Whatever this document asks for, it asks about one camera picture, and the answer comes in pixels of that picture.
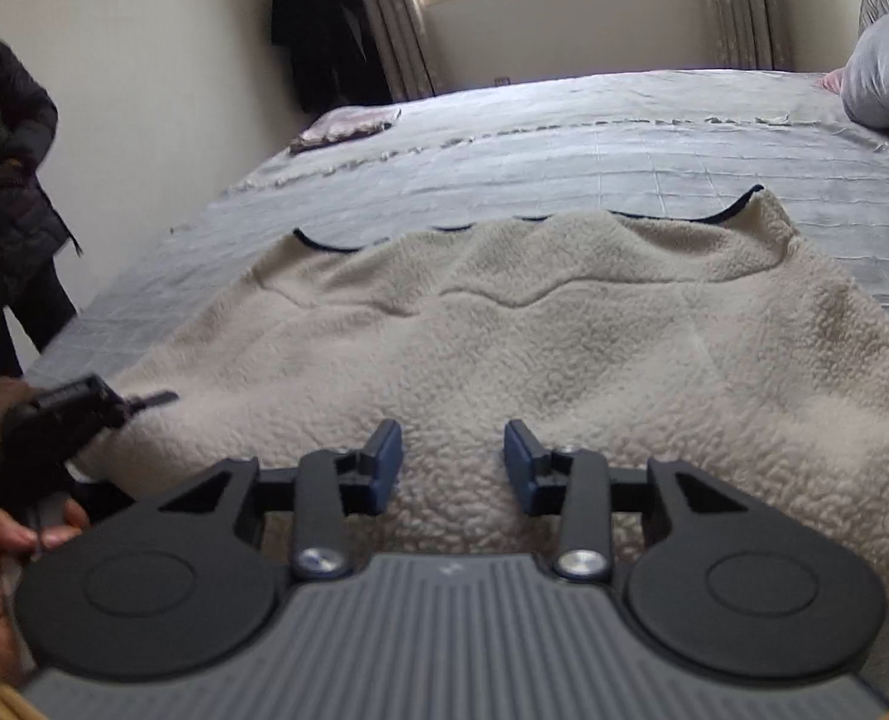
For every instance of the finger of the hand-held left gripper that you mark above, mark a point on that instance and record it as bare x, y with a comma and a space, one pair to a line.
152, 401

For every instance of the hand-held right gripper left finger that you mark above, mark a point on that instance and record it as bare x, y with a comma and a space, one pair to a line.
388, 466

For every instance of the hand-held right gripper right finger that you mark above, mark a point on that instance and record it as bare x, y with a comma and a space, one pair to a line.
519, 466

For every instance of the cream fleece zip jacket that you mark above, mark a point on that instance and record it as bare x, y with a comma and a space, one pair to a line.
564, 345

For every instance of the hanging dark clothes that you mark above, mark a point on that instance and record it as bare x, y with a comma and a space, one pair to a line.
324, 26

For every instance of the bed with grey checked bedspread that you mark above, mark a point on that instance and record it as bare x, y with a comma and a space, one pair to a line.
564, 150

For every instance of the small folded patterned cloth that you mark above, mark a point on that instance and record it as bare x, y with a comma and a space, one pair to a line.
347, 127

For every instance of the beige patterned curtain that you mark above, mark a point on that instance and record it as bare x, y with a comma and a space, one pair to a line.
744, 0
396, 15

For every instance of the folded grey duvet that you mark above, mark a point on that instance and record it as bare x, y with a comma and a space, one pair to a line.
883, 71

